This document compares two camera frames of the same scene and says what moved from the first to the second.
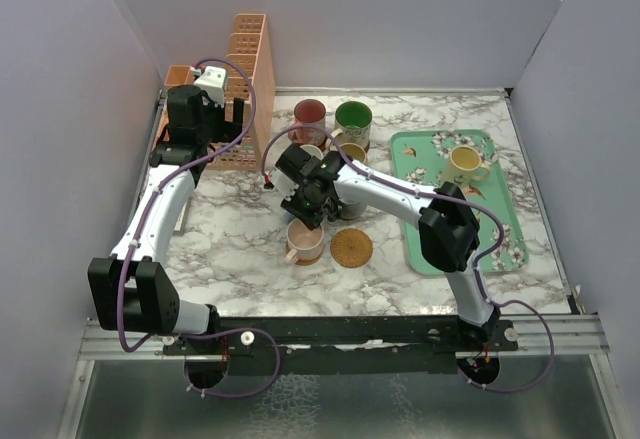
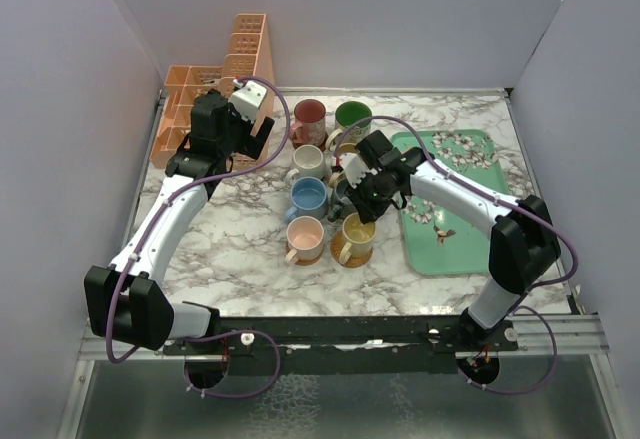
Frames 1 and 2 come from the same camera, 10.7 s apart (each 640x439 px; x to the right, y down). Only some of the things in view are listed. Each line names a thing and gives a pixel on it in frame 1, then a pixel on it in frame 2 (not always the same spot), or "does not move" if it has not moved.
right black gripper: (310, 220) -> (367, 211)
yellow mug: (463, 166) -> (359, 236)
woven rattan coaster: (308, 261) does not move
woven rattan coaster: (351, 248) does not move
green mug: (352, 124) does not move
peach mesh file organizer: (250, 78) does not move
